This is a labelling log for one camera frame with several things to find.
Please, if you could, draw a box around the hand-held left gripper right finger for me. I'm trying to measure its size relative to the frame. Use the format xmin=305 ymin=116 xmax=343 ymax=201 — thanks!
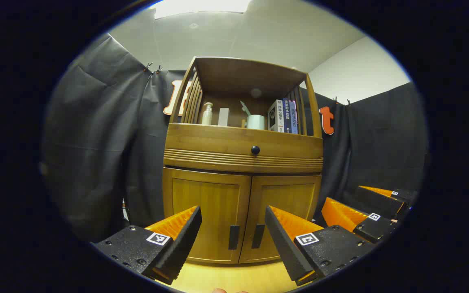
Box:
xmin=265 ymin=206 xmax=375 ymax=286

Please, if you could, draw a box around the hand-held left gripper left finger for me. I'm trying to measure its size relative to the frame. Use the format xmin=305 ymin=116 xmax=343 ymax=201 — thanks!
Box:
xmin=92 ymin=206 xmax=202 ymax=285

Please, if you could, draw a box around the black door handle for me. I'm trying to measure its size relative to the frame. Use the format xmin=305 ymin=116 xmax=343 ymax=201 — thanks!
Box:
xmin=229 ymin=225 xmax=240 ymax=250
xmin=252 ymin=224 xmax=266 ymax=249

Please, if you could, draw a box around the wooden shoe cabinet door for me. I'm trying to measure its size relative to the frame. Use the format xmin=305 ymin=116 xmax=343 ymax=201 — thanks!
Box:
xmin=162 ymin=167 xmax=252 ymax=264
xmin=239 ymin=174 xmax=322 ymax=264

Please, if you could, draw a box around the wooden double-door shoe cabinet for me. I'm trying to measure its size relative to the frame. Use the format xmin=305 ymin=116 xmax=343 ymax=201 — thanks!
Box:
xmin=162 ymin=56 xmax=324 ymax=265

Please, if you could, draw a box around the wooden cabinet drawer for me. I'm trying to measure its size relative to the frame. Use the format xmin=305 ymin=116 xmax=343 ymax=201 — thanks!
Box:
xmin=164 ymin=123 xmax=324 ymax=173

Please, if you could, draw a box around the light blue book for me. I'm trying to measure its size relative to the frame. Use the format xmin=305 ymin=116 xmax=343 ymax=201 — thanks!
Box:
xmin=289 ymin=100 xmax=299 ymax=135

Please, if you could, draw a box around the beige pump bottle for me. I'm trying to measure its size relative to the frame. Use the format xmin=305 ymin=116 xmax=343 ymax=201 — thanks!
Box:
xmin=201 ymin=102 xmax=214 ymax=125

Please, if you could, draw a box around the mint green cup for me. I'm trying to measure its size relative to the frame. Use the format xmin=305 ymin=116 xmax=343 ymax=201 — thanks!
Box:
xmin=241 ymin=101 xmax=266 ymax=130

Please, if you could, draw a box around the dark blue book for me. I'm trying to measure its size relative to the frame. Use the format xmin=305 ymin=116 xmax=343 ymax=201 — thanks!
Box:
xmin=282 ymin=98 xmax=292 ymax=133

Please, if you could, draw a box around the white book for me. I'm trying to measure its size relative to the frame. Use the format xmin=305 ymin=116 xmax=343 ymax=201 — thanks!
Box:
xmin=267 ymin=99 xmax=286 ymax=133

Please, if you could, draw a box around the ceiling light panel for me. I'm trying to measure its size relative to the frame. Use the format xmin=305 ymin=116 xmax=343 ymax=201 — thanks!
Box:
xmin=153 ymin=0 xmax=251 ymax=19

